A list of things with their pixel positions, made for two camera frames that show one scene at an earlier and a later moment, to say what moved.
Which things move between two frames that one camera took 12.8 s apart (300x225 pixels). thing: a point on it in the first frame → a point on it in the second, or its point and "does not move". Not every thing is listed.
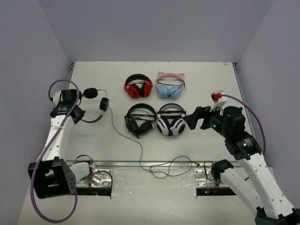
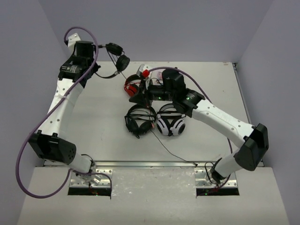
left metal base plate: (101, 178) does not move
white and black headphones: (170, 119) does not move
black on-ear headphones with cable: (92, 93) → (122, 62)
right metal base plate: (201, 181) does not move
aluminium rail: (144, 164) does not move
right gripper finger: (192, 119) → (141, 98)
